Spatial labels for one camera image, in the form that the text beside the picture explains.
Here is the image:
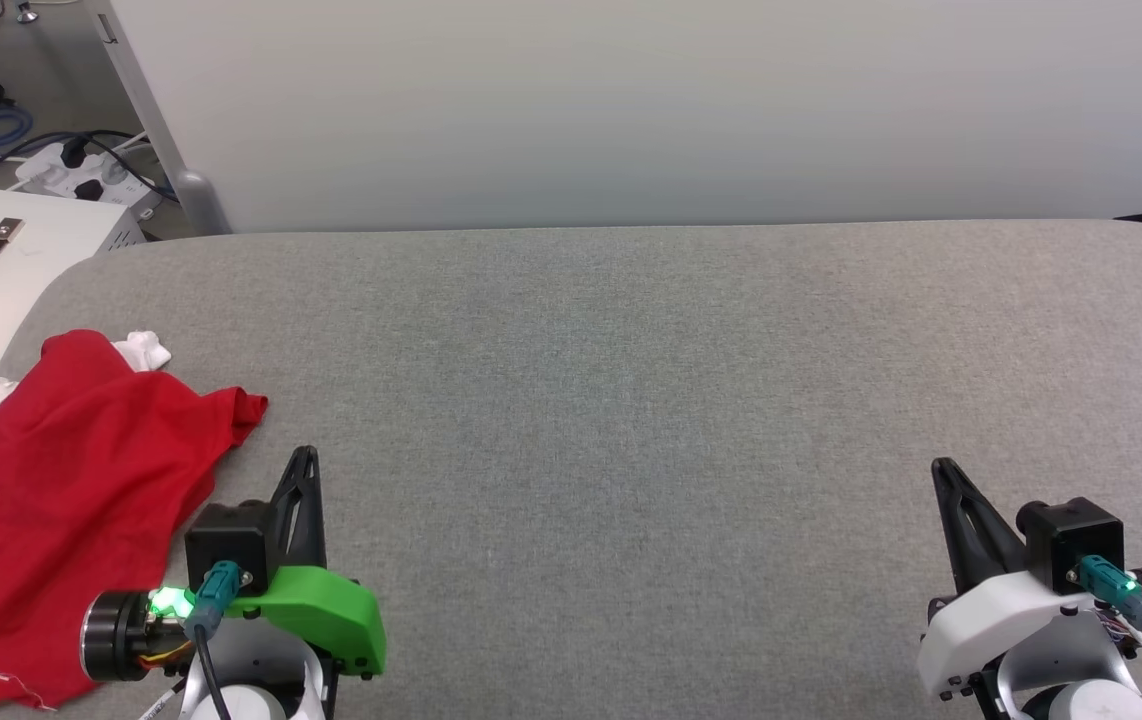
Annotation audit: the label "white equipment box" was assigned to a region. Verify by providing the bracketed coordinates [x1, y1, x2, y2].
[0, 185, 147, 441]

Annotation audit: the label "white partition panel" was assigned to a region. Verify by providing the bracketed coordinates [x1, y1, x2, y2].
[96, 0, 1142, 237]

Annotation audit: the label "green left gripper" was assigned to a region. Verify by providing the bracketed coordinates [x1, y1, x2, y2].
[226, 445, 389, 679]

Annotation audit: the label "arm cable teal connector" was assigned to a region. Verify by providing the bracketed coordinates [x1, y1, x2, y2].
[1071, 555, 1142, 701]
[183, 560, 242, 720]

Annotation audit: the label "red basketball jersey white sleeves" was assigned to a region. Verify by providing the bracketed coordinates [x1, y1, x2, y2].
[0, 328, 270, 711]

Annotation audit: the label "white power strip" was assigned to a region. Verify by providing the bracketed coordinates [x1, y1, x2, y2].
[16, 140, 164, 216]

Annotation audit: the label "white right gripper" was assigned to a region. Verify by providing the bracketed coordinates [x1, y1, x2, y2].
[916, 457, 1099, 701]

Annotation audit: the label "black power cable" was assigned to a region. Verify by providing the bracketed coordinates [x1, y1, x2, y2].
[0, 128, 182, 203]

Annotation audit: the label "right arm cable teal connector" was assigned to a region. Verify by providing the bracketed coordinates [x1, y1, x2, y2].
[1071, 555, 1142, 701]

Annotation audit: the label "left arm cable teal connector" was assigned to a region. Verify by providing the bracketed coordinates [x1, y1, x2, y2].
[183, 560, 242, 720]

